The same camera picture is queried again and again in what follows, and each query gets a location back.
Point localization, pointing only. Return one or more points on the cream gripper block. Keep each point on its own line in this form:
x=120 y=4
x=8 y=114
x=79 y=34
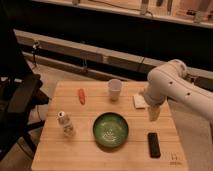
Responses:
x=154 y=112

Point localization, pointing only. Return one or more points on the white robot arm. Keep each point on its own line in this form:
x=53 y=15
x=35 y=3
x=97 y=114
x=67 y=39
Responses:
x=168 y=80

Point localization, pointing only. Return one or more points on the clear plastic bottle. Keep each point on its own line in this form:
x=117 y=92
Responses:
x=65 y=123

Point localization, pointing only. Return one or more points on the white sponge block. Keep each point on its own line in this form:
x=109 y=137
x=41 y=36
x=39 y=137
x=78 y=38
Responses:
x=139 y=102

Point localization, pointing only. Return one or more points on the black remote control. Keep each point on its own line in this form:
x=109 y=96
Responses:
x=154 y=147

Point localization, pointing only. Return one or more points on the green bowl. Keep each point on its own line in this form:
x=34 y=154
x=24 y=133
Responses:
x=110 y=130

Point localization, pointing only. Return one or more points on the white paper cup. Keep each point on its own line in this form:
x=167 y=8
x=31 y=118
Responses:
x=114 y=89

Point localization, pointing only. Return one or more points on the wooden table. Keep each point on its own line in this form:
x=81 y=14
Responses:
x=80 y=152

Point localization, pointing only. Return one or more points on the orange carrot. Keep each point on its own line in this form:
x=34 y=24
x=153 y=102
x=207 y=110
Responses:
x=81 y=96

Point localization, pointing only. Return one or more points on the black chair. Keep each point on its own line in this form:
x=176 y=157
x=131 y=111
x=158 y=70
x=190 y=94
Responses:
x=20 y=91

